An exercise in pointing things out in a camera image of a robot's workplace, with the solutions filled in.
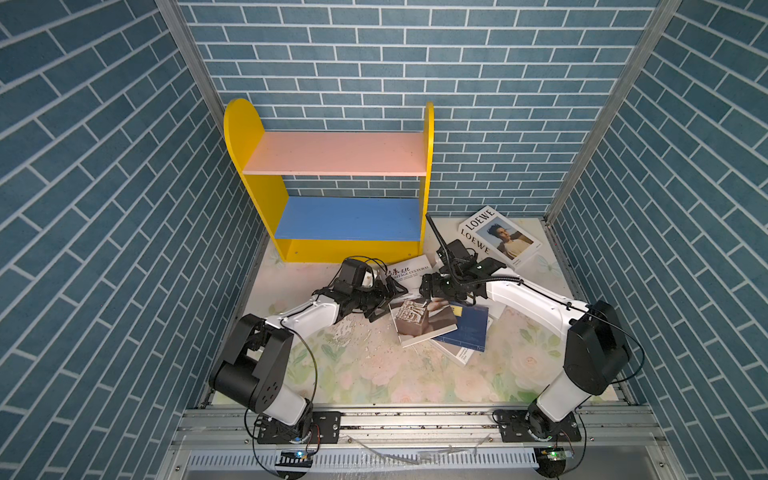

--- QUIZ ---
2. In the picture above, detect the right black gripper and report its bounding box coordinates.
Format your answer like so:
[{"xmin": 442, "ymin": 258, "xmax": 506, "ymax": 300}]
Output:
[{"xmin": 416, "ymin": 271, "xmax": 464, "ymax": 300}]

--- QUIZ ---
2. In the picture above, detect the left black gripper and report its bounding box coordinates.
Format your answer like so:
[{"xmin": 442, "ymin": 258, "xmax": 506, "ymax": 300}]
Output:
[{"xmin": 350, "ymin": 275, "xmax": 408, "ymax": 321}]

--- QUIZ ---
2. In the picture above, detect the Heritage Cultural book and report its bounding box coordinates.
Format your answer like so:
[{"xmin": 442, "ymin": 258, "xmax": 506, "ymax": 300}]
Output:
[{"xmin": 387, "ymin": 255, "xmax": 458, "ymax": 348}]

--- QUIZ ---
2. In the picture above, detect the navy blue book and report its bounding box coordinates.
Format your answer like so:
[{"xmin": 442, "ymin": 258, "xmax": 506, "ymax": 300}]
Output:
[{"xmin": 434, "ymin": 303, "xmax": 489, "ymax": 352}]

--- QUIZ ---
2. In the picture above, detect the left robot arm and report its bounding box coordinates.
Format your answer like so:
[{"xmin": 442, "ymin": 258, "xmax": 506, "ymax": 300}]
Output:
[{"xmin": 208, "ymin": 256, "xmax": 407, "ymax": 431}]

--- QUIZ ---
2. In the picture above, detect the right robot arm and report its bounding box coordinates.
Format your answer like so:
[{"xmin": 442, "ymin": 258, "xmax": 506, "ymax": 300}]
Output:
[{"xmin": 420, "ymin": 215, "xmax": 634, "ymax": 440}]

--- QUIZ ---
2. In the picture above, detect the white LOEWE book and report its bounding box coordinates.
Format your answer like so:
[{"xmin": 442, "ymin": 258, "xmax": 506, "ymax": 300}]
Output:
[{"xmin": 458, "ymin": 206, "xmax": 541, "ymax": 270}]

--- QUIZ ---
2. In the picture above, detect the white LOVER book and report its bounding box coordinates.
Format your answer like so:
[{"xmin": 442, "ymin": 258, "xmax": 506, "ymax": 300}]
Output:
[{"xmin": 430, "ymin": 302, "xmax": 504, "ymax": 366}]

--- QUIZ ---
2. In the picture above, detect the yellow pink blue bookshelf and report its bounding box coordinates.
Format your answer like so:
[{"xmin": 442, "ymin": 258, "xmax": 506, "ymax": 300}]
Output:
[{"xmin": 223, "ymin": 99, "xmax": 435, "ymax": 263}]

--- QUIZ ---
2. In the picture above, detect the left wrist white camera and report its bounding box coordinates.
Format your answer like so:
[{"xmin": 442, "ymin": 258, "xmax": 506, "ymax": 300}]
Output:
[{"xmin": 361, "ymin": 267, "xmax": 384, "ymax": 289}]

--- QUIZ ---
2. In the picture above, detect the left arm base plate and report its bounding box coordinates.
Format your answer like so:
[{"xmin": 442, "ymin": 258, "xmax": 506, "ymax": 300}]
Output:
[{"xmin": 256, "ymin": 411, "xmax": 342, "ymax": 446}]

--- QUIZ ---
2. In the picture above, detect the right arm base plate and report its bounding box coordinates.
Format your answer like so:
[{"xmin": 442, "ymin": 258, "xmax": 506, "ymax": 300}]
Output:
[{"xmin": 491, "ymin": 409, "xmax": 582, "ymax": 443}]

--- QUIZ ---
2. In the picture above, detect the aluminium front rail frame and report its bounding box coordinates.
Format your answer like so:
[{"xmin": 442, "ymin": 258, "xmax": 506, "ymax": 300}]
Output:
[{"xmin": 159, "ymin": 403, "xmax": 683, "ymax": 479}]

